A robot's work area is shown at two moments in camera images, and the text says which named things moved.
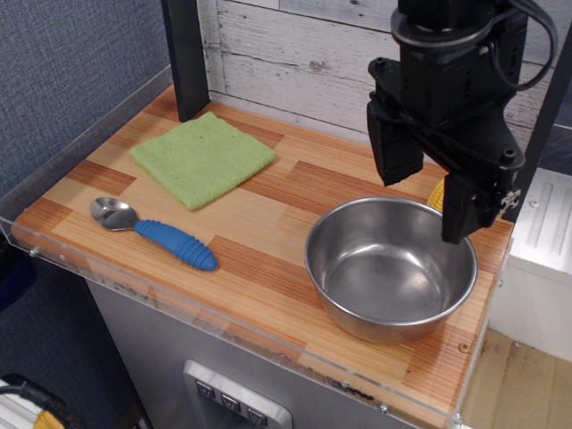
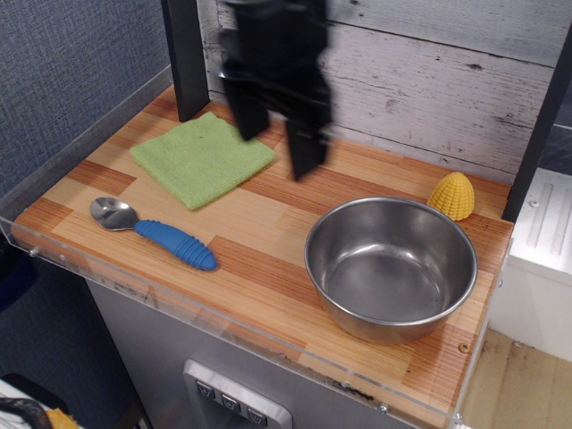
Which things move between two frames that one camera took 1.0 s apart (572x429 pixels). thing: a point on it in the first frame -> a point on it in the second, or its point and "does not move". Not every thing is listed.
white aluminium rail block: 534,303 does not move
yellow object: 46,420 -> 61,420
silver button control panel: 215,399 does not move
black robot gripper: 453,100 -> 269,53
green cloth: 200,159 does not move
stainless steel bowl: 382,273 does not move
